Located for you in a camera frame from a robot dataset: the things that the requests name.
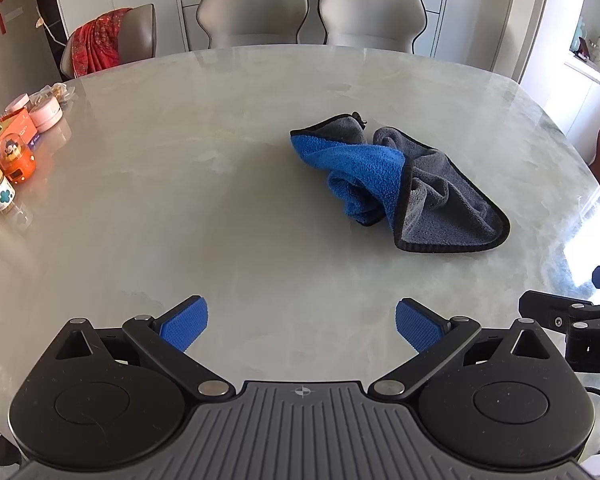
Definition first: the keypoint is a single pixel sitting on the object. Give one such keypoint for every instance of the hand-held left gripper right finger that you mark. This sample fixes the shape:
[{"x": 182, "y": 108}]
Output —
[{"x": 419, "y": 327}]

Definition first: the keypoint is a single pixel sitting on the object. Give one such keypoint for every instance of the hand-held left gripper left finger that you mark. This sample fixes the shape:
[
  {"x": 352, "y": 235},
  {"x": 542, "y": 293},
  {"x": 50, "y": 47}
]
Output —
[{"x": 185, "y": 325}]

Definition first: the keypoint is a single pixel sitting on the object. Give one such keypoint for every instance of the blue and grey towel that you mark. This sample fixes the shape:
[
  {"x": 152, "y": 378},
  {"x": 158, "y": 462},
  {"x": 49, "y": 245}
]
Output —
[{"x": 430, "y": 200}]

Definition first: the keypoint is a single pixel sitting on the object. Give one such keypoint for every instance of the white side counter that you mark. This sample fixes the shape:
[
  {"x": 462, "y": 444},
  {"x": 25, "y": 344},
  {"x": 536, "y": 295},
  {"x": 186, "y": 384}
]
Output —
[{"x": 587, "y": 100}]

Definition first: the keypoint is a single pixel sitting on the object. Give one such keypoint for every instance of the orange snow globe toy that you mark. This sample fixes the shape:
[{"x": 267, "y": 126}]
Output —
[{"x": 15, "y": 160}]

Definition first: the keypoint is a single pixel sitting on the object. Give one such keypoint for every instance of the teal vase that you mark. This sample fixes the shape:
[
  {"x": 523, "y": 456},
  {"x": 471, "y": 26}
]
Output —
[{"x": 578, "y": 35}]

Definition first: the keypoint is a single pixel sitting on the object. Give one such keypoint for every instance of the orange cardboard box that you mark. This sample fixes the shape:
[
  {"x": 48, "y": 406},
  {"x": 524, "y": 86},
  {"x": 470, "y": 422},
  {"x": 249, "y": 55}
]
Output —
[{"x": 22, "y": 130}]

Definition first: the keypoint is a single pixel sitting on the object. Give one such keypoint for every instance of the pink round container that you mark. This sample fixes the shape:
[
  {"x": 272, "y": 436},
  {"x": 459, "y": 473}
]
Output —
[
  {"x": 17, "y": 105},
  {"x": 46, "y": 112}
]

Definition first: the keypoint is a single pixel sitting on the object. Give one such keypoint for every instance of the clear snack bag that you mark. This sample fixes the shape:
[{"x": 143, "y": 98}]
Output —
[{"x": 55, "y": 92}]

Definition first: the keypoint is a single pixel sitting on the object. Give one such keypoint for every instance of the red patterned cloth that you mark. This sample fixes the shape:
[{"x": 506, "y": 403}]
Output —
[{"x": 100, "y": 42}]

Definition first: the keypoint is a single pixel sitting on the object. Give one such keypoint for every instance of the grey chair with red cloth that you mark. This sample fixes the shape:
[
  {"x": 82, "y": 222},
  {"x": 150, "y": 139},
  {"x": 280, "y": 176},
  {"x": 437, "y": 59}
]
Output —
[{"x": 142, "y": 30}]

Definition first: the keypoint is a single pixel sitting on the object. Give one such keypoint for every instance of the grey dining chair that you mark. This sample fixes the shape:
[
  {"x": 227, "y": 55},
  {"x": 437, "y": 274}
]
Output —
[
  {"x": 252, "y": 12},
  {"x": 370, "y": 12}
]

